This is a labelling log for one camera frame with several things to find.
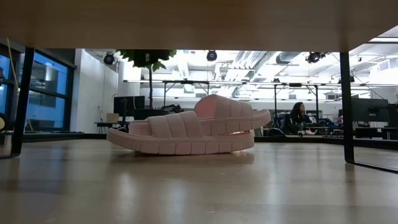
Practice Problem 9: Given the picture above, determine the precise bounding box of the pink ribbed slide sandal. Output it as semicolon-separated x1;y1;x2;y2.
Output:
106;110;256;156
129;94;272;138

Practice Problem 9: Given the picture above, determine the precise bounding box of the wooden shelf board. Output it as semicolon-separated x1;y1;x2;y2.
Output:
0;0;398;54

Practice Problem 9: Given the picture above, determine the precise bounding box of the black metal shelf leg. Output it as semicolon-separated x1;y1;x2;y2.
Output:
339;52;398;172
0;47;35;160

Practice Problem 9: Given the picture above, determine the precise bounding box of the black bag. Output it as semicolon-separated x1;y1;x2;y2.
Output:
160;103;185;114

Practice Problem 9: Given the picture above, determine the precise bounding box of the green indoor tree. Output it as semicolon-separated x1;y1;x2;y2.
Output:
117;49;177;110

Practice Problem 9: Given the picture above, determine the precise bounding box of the black computer monitor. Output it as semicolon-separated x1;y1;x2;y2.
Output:
113;95;146;118
351;98;390;124
388;103;398;128

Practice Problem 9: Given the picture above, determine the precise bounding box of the dark domed object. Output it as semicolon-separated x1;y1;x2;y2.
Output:
267;127;286;137

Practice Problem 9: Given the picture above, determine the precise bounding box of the person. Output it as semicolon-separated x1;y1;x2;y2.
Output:
288;101;312;135

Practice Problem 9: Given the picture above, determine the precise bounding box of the black office desk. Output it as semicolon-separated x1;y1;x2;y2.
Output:
354;126;398;141

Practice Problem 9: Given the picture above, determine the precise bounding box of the black metal frame stand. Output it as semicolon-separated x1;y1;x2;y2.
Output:
273;82;320;128
162;80;211;108

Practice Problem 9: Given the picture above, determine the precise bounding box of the black window frame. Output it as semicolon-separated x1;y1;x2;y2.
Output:
0;36;78;135

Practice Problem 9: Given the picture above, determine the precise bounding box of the yellow cable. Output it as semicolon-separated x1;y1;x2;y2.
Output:
6;39;20;93

